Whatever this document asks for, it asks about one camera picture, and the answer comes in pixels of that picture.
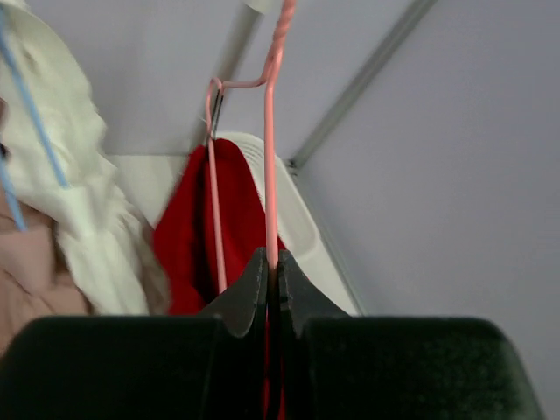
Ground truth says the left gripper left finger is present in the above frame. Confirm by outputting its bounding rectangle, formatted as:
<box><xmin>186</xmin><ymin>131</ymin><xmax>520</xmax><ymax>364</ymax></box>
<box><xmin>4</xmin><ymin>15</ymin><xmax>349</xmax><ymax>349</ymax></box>
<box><xmin>199</xmin><ymin>248</ymin><xmax>268</xmax><ymax>338</ymax></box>

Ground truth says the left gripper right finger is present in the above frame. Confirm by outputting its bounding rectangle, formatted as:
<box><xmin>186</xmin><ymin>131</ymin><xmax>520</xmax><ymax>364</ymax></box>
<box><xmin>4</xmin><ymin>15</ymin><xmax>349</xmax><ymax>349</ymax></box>
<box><xmin>278</xmin><ymin>250</ymin><xmax>349</xmax><ymax>340</ymax></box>

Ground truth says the red skirt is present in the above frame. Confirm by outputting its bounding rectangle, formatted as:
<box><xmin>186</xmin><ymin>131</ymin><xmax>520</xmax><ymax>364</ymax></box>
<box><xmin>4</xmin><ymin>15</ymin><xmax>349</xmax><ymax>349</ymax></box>
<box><xmin>152</xmin><ymin>138</ymin><xmax>284</xmax><ymax>419</ymax></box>

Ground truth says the white skirt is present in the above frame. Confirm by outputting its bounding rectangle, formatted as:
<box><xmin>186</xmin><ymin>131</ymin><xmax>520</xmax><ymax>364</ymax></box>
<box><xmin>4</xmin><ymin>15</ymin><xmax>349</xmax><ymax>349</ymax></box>
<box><xmin>1</xmin><ymin>1</ymin><xmax>170</xmax><ymax>315</ymax></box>

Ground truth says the pink wire hanger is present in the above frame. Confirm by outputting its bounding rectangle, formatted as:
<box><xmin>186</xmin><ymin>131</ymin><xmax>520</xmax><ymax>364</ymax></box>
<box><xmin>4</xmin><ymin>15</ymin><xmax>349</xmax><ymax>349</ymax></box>
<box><xmin>205</xmin><ymin>0</ymin><xmax>297</xmax><ymax>292</ymax></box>

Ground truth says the pink skirt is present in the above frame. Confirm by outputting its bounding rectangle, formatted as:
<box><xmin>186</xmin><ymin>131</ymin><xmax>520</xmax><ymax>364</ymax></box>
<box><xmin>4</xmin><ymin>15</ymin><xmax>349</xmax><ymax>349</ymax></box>
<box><xmin>1</xmin><ymin>189</ymin><xmax>93</xmax><ymax>353</ymax></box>

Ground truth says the blue hanger left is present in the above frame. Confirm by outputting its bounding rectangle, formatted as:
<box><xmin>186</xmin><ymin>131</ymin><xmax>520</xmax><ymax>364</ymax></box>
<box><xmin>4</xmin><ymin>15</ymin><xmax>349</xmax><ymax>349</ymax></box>
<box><xmin>0</xmin><ymin>8</ymin><xmax>71</xmax><ymax>233</ymax></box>

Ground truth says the white plastic basket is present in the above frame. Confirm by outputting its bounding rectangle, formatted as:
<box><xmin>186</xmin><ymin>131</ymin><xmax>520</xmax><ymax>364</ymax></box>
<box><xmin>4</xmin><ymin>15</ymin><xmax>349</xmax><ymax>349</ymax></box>
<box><xmin>218</xmin><ymin>131</ymin><xmax>359</xmax><ymax>316</ymax></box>

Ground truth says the metal clothes rack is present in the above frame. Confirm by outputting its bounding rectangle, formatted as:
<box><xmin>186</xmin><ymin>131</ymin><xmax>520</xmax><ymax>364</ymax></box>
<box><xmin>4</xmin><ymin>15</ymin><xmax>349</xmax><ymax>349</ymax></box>
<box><xmin>205</xmin><ymin>0</ymin><xmax>274</xmax><ymax>134</ymax></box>

